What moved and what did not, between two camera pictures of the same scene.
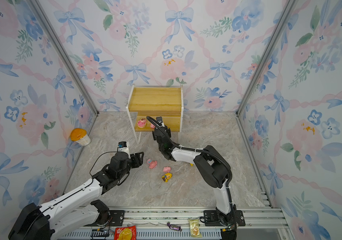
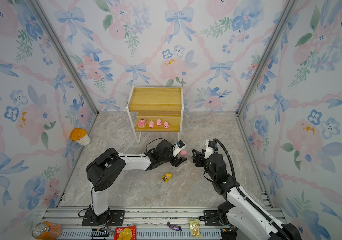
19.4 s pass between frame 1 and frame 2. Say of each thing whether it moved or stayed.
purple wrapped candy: stayed
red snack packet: stayed
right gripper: moved
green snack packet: stayed
